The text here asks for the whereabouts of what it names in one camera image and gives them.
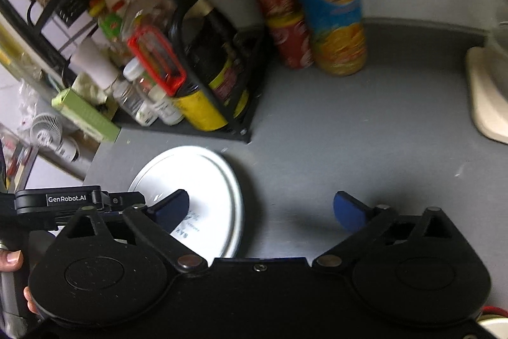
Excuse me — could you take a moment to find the beige kettle base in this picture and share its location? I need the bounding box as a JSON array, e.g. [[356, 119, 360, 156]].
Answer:
[[465, 45, 508, 145]]

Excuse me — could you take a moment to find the yellow label bottle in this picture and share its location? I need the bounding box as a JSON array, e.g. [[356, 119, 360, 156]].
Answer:
[[174, 83, 230, 132]]

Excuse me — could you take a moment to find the black metal rack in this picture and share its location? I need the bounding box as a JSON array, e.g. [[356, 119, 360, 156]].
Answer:
[[0, 0, 264, 144]]

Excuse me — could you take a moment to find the dark sauce bottle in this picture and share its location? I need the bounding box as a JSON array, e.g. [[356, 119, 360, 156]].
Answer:
[[175, 0, 251, 125]]

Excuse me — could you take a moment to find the green capped bottle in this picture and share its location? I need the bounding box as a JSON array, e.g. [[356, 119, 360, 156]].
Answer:
[[96, 9, 124, 46]]

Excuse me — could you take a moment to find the round white plate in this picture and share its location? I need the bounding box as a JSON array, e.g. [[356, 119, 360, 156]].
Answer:
[[128, 146, 244, 259]]

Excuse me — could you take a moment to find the small white fan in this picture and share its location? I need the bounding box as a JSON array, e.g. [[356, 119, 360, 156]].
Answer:
[[30, 112, 65, 147]]

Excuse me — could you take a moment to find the orange juice bottle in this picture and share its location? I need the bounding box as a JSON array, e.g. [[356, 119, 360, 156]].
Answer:
[[278, 0, 368, 77]]

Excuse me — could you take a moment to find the green box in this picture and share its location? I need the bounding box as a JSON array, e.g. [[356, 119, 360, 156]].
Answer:
[[51, 87, 122, 143]]

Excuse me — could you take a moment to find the white round container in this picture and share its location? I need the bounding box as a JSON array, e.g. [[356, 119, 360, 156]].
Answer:
[[477, 317, 508, 339]]

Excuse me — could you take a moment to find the person's left hand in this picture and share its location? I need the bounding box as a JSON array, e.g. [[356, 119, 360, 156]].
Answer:
[[0, 248, 39, 316]]

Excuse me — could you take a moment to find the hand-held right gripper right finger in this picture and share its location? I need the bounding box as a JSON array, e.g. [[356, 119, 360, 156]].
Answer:
[[311, 190, 463, 269]]

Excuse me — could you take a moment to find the red chip can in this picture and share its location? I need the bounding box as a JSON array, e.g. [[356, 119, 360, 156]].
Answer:
[[242, 0, 314, 70]]

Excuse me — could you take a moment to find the red rimmed clear container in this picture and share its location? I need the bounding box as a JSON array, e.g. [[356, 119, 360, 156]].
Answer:
[[128, 23, 187, 97]]

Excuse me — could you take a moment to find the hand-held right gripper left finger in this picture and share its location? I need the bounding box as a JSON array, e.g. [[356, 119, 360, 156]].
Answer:
[[56, 188, 209, 275]]

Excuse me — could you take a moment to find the white capped spice jar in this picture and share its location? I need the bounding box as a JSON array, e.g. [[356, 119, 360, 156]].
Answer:
[[147, 85, 185, 126], [112, 59, 158, 127]]

